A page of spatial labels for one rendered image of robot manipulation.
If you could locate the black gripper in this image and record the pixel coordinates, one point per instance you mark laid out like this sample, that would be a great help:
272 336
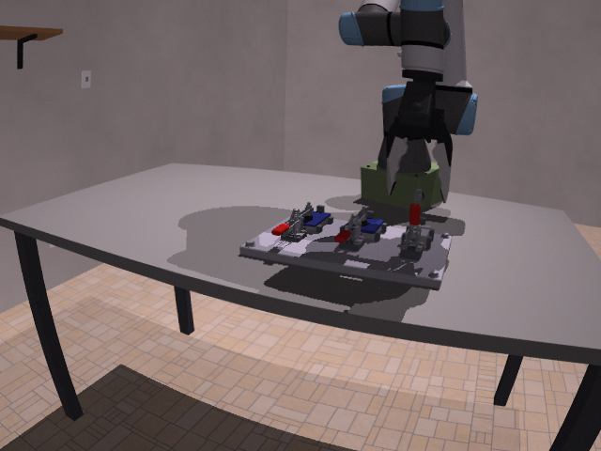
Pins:
397 144

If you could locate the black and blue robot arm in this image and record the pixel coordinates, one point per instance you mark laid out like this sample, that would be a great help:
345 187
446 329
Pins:
421 24

